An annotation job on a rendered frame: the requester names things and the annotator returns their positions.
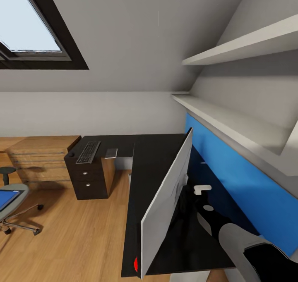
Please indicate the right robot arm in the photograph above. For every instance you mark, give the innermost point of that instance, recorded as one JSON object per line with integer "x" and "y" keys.
{"x": 257, "y": 259}

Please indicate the notebook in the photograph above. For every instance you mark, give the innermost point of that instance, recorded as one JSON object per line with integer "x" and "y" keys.
{"x": 111, "y": 153}

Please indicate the monitor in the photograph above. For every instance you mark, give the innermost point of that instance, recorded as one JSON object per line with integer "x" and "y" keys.
{"x": 155, "y": 218}

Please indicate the keyboard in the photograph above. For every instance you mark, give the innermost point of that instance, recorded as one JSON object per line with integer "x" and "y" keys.
{"x": 88, "y": 153}

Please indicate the swivel chair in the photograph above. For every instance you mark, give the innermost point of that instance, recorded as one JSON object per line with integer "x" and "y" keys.
{"x": 15, "y": 203}

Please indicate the room divider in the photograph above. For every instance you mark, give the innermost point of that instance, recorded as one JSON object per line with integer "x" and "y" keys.
{"x": 271, "y": 209}

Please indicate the folder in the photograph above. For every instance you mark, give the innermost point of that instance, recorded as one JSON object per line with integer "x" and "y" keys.
{"x": 6, "y": 197}

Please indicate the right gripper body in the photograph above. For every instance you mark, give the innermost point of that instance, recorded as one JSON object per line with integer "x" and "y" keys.
{"x": 193, "y": 198}

